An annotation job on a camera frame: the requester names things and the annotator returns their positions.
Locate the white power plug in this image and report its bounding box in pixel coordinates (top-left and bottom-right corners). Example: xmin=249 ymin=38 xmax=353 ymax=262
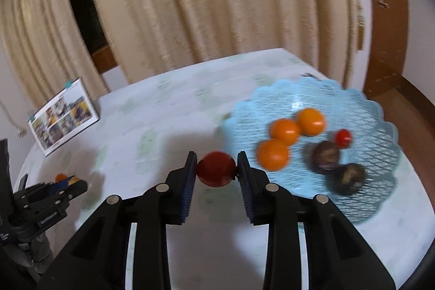
xmin=0 ymin=100 xmax=28 ymax=138

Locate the large orange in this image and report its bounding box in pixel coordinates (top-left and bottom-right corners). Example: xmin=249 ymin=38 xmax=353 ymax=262
xmin=55 ymin=173 xmax=82 ymax=185

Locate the large red tomato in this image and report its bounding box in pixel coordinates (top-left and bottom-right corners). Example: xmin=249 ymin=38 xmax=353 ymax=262
xmin=196 ymin=151 xmax=237 ymax=189

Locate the photo collage board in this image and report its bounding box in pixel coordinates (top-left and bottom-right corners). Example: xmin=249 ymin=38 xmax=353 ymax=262
xmin=28 ymin=77 xmax=100 ymax=157

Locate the white printed tablecloth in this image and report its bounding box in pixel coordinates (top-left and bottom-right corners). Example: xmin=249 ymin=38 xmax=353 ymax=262
xmin=14 ymin=48 xmax=435 ymax=290

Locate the dark water chestnut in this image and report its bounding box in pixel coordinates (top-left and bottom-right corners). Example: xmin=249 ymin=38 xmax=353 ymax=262
xmin=328 ymin=163 xmax=367 ymax=196
xmin=311 ymin=141 xmax=341 ymax=174

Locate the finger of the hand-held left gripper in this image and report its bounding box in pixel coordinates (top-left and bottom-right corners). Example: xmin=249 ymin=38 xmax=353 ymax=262
xmin=15 ymin=183 xmax=69 ymax=204
xmin=44 ymin=182 xmax=89 ymax=212

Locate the wide beige curtain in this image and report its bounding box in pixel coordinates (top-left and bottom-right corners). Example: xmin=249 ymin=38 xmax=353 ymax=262
xmin=80 ymin=0 xmax=366 ymax=85

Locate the brown wooden cabinet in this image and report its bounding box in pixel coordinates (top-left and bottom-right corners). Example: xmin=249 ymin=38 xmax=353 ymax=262
xmin=360 ymin=0 xmax=408 ymax=100

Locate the person's left hand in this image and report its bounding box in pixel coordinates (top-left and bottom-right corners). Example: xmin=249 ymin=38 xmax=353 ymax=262
xmin=12 ymin=234 xmax=52 ymax=273

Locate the narrow beige curtain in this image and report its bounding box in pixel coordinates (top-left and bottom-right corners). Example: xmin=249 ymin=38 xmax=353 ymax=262
xmin=0 ymin=0 xmax=109 ymax=110

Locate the small red cherry tomato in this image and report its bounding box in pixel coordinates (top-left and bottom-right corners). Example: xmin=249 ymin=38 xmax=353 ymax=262
xmin=335 ymin=129 xmax=353 ymax=148

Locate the light blue plastic basket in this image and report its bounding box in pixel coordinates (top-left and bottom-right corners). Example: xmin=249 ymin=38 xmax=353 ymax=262
xmin=220 ymin=77 xmax=400 ymax=226

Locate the small orange kumquat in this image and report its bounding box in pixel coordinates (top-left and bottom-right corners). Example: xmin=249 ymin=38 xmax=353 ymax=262
xmin=256 ymin=139 xmax=290 ymax=171
xmin=296 ymin=108 xmax=326 ymax=136
xmin=269 ymin=118 xmax=301 ymax=145

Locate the brown wooden rail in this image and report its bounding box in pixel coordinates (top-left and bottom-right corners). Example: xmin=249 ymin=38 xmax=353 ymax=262
xmin=91 ymin=45 xmax=118 ymax=75

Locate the black flat device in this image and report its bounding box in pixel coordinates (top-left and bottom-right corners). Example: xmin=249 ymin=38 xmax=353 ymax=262
xmin=0 ymin=139 xmax=14 ymax=219

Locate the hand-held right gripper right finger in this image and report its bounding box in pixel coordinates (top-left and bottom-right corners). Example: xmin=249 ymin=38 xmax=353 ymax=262
xmin=237 ymin=151 xmax=396 ymax=290

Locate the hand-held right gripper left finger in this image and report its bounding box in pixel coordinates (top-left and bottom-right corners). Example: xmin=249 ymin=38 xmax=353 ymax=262
xmin=37 ymin=151 xmax=198 ymax=290

